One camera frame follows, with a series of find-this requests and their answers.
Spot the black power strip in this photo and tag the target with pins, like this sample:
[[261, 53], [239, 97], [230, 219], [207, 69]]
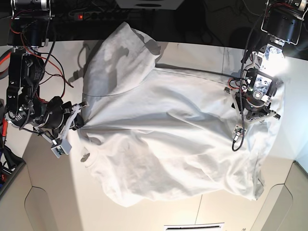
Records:
[[98, 16]]

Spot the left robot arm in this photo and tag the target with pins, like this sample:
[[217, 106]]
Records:
[[253, 91]]

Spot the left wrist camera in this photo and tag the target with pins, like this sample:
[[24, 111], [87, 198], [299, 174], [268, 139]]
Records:
[[238, 131]]

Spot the white t-shirt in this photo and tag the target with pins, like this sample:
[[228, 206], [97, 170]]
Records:
[[164, 134]]

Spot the orange grey pliers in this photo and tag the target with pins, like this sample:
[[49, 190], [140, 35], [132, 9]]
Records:
[[4, 63]]

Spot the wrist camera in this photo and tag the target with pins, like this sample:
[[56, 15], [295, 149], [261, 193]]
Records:
[[60, 147], [238, 131]]

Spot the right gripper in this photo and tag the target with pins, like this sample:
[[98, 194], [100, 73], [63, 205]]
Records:
[[59, 117]]

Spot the grey box at top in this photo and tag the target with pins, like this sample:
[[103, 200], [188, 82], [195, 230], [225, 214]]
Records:
[[149, 4]]

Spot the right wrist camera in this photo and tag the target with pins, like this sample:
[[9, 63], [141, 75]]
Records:
[[60, 147]]

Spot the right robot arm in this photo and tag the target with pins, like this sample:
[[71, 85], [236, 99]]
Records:
[[30, 25]]

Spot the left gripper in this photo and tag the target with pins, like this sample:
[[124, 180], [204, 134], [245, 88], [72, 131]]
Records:
[[252, 113]]

